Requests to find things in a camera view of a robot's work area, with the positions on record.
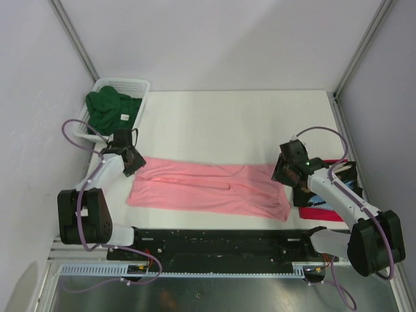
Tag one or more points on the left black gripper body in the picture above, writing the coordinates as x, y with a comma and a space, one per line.
138, 162

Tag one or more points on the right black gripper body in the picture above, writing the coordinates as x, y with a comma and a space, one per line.
282, 173

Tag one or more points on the pink t-shirt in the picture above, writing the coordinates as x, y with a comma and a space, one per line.
234, 189

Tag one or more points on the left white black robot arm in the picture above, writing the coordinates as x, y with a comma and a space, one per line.
84, 217

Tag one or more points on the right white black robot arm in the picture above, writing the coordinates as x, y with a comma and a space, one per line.
374, 241

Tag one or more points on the black printed folded t-shirt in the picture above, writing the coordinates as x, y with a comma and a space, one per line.
346, 172

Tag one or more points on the green t-shirt in basket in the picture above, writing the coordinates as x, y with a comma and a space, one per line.
110, 110

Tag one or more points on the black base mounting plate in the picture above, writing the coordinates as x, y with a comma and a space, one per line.
286, 245

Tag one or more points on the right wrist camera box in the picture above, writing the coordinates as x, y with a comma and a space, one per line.
294, 151

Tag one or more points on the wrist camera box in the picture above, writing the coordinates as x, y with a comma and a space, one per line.
125, 137
294, 151

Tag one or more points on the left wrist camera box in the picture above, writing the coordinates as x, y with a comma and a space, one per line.
125, 137

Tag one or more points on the white slotted cable duct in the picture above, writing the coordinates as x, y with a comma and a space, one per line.
295, 270

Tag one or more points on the left aluminium frame post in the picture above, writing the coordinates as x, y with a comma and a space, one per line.
69, 29

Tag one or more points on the aluminium frame post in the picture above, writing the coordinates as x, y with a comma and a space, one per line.
69, 29
369, 36

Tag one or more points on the right aluminium frame post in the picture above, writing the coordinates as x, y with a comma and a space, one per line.
369, 36

